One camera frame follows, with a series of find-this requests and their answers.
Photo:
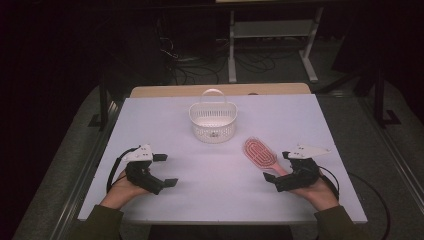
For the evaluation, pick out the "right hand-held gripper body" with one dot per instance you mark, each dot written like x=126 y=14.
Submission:
x=301 y=173

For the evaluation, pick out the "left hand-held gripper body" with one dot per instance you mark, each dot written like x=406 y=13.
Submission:
x=141 y=175

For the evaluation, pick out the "pink hairbrush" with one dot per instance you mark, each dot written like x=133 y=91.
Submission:
x=258 y=153

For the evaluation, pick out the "white plastic basket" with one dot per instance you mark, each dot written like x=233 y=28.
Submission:
x=213 y=125

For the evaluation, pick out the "person's left hand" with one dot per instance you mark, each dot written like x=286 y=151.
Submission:
x=121 y=191

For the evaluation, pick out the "person's right hand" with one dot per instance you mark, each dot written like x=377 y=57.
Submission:
x=318 y=193

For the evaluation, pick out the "black metal stand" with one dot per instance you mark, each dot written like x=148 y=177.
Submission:
x=380 y=100
x=103 y=103

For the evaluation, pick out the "white metal table frame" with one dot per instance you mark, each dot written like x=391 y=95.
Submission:
x=273 y=29

